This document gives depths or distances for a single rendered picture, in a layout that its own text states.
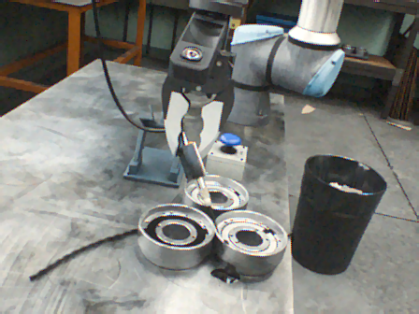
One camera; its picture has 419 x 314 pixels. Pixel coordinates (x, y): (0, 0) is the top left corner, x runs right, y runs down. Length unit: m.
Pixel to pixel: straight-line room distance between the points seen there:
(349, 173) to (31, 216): 1.62
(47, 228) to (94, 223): 0.07
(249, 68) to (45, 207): 0.59
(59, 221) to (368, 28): 4.23
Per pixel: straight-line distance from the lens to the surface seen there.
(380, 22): 4.71
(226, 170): 0.83
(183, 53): 0.52
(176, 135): 0.61
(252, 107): 1.11
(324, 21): 1.03
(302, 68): 1.04
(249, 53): 1.08
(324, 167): 2.06
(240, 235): 0.67
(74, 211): 0.71
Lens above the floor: 1.20
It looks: 25 degrees down
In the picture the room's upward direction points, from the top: 10 degrees clockwise
